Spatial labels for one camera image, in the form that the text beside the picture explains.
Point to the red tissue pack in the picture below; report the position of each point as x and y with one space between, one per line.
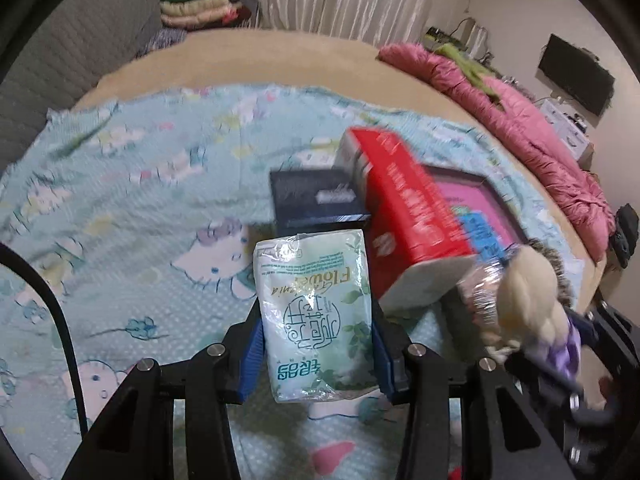
410 210

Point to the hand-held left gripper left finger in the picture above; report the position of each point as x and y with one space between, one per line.
250 360

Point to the black box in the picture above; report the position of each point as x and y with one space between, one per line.
310 200

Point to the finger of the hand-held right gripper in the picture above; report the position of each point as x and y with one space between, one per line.
550 376
617 330

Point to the black bag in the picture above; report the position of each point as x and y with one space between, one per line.
625 230

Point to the cluttered side table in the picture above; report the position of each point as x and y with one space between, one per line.
450 37

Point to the grey quilted headboard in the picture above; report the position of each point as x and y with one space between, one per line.
75 50

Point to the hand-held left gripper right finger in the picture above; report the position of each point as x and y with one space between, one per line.
387 365

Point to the dark floral cloth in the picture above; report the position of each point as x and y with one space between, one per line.
162 40

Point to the green cloth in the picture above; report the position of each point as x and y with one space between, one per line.
465 65

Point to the pink quilt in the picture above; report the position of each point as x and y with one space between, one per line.
540 150

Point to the cream plush bunny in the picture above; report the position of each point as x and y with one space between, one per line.
525 290

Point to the beige bed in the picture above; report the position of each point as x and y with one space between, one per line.
300 55

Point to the black monitor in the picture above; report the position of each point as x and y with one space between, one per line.
575 72

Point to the pink framed book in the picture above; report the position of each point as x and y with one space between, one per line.
460 172

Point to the green white tissue pack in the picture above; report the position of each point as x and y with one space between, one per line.
315 310

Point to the cartoon cat printed blanket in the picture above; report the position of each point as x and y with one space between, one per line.
125 200

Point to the pile of folded clothes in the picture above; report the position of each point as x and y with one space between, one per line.
195 10

